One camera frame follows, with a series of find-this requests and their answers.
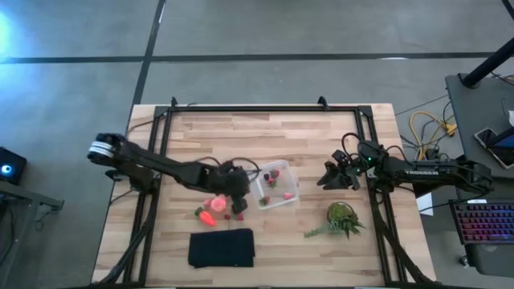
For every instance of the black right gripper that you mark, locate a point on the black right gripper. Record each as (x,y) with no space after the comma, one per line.
(355,166)

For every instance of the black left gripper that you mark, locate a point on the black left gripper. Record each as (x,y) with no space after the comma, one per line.
(235,182)

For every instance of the pink orange toy peach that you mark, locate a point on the pink orange toy peach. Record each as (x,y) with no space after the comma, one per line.
(219,204)

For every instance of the small pink-red fruit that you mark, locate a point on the small pink-red fruit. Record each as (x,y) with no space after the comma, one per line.
(207,202)

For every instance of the small red strawberry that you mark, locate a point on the small red strawberry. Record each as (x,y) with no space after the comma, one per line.
(272,183)

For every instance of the red strawberry teal leaves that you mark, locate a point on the red strawberry teal leaves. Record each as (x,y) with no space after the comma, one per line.
(275,173)

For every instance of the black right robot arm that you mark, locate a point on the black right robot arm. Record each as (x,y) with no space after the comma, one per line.
(425,173)

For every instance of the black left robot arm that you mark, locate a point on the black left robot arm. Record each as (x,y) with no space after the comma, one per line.
(160,162)

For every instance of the potted green succulent plant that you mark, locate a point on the potted green succulent plant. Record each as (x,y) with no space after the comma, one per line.
(340,214)

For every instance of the dark navy folded cloth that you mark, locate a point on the dark navy folded cloth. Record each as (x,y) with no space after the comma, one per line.
(221,249)

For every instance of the clear plastic food container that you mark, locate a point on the clear plastic food container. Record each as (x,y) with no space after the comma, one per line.
(288,180)

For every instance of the white paper sheet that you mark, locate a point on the white paper sheet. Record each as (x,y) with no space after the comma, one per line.
(425,204)

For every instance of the black smartphone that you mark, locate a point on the black smartphone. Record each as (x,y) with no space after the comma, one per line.
(484,136)

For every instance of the grey desk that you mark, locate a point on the grey desk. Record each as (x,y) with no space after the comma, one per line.
(474,108)

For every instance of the backlit computer keyboard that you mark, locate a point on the backlit computer keyboard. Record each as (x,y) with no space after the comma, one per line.
(486,222)

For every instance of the dark grey seat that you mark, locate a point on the dark grey seat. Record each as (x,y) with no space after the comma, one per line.
(492,261)

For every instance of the black pole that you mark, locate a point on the black pole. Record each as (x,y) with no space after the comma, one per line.
(490,62)

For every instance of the grey side table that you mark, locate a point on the grey side table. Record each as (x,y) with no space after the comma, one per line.
(24,196)

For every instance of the black speaker blue light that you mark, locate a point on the black speaker blue light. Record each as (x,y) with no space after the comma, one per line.
(16,164)

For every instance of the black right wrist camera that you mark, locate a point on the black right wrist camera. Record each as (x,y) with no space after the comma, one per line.
(340,157)

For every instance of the black aluminium table frame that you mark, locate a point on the black aluminium table frame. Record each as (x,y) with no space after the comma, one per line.
(261,108)

